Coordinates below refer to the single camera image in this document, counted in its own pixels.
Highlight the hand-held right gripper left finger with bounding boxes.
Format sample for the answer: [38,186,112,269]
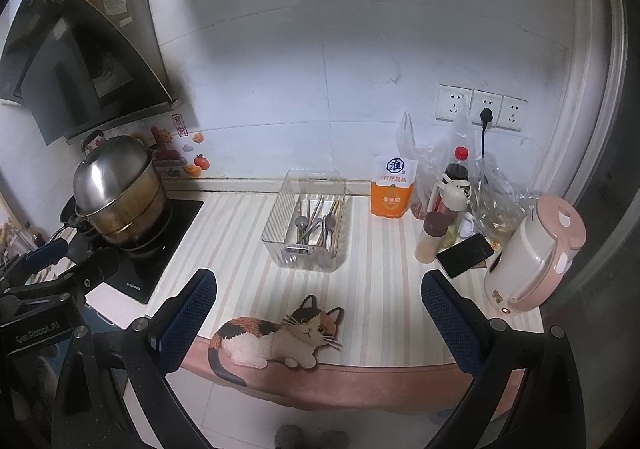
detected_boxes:
[51,268,218,449]

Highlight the orange and white salt bag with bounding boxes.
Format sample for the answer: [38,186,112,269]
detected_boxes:
[370,154,419,219]

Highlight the cat print on mat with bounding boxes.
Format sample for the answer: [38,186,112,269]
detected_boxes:
[207,294,346,388]

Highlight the striped table mat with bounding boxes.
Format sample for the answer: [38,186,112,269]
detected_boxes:
[145,189,547,371]

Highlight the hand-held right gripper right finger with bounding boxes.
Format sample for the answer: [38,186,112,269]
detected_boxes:
[421,270,587,449]

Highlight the steel chopsticks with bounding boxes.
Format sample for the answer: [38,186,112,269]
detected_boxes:
[307,196,324,236]

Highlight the colourful wall stickers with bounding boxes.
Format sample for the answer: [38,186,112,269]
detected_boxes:
[131,113,211,178]

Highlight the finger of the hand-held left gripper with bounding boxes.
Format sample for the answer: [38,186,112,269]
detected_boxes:
[50,230,122,311]
[0,238,69,291]

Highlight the clear plastic bag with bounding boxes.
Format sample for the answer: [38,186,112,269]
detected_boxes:
[449,99,543,242]
[396,111,452,210]

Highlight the pink electric kettle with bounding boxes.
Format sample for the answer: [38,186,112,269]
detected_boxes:
[483,194,587,316]

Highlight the seasoning bottle brown cap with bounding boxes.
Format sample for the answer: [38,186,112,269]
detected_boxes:
[416,211,449,264]

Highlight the black range hood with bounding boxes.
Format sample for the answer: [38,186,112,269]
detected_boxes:
[0,0,184,146]

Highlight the steel pot lid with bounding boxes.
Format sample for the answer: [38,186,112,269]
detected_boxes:
[72,130,154,218]

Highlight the black smartphone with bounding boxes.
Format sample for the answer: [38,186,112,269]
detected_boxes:
[436,233,495,279]

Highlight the black induction cooktop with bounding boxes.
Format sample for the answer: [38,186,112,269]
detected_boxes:
[84,199,205,306]

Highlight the white wall socket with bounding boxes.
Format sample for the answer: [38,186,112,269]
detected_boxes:
[436,84,474,122]
[500,96,528,132]
[470,90,504,129]

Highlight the steel stockpot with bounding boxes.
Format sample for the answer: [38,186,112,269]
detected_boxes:
[75,179,169,248]

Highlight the clear plastic utensil organizer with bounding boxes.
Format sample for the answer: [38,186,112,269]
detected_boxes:
[260,170,350,273]

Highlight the dark bottle red cap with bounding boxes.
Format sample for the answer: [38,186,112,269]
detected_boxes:
[443,146,471,186]

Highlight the black power plug cable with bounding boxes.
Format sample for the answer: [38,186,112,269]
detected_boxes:
[477,108,497,164]

